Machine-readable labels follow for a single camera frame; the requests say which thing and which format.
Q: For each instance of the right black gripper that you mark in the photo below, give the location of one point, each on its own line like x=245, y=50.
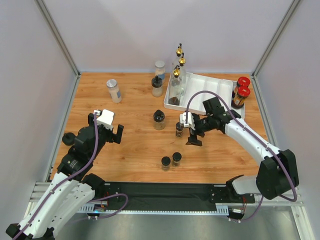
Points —
x=195, y=129

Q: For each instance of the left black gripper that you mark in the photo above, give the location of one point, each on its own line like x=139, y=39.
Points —
x=114, y=137

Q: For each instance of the black label spice shaker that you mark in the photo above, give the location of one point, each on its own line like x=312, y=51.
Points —
x=179, y=130

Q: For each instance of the small black lid jar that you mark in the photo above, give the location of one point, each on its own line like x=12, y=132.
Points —
x=165, y=163
x=176, y=157

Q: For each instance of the black lid glass spice jar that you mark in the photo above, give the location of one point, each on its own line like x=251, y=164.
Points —
x=159, y=120

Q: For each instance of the silver lid jar white beads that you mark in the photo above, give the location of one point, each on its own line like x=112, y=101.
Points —
x=114, y=91

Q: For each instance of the oil bottle dark sauce back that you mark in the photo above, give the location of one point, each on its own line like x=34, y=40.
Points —
x=175, y=87

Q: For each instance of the oil bottle dark sauce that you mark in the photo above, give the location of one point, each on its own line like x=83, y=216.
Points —
x=175, y=87
x=179, y=53

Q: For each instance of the red lid sauce jar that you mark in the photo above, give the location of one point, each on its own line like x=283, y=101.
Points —
x=242, y=93
x=242, y=82

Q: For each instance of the clear oil bottle gold spout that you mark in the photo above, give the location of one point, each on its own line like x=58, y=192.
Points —
x=183, y=73

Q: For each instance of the oil bottle dark sauce front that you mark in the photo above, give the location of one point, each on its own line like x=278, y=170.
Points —
x=179, y=53

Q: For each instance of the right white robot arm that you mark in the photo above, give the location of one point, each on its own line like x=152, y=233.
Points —
x=277, y=173

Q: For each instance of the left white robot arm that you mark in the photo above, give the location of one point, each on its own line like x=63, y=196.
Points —
x=71, y=186

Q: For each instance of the white compartment tray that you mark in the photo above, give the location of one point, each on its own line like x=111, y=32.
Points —
x=196, y=83

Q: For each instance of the black base mat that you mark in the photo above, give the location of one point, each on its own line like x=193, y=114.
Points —
x=166, y=197

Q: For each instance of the black lid jar behind bottle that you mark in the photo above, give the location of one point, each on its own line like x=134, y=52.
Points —
x=157, y=86

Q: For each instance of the silver lid jar blue label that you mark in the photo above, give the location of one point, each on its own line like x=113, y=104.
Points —
x=160, y=69

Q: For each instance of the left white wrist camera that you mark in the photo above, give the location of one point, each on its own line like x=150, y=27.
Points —
x=105, y=118

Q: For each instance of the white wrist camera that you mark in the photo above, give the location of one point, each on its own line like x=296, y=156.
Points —
x=105, y=118
x=186, y=120

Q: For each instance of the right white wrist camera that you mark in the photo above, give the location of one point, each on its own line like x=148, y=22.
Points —
x=186, y=120

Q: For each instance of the right aluminium corner post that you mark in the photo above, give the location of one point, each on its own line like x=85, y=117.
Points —
x=276, y=36

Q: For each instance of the aluminium corner post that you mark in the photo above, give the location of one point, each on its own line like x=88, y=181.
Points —
x=276, y=36
x=57, y=36

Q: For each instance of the aluminium front rail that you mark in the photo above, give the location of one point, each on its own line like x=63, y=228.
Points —
x=40, y=188

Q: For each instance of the left aluminium corner post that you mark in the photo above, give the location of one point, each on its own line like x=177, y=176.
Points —
x=57, y=36

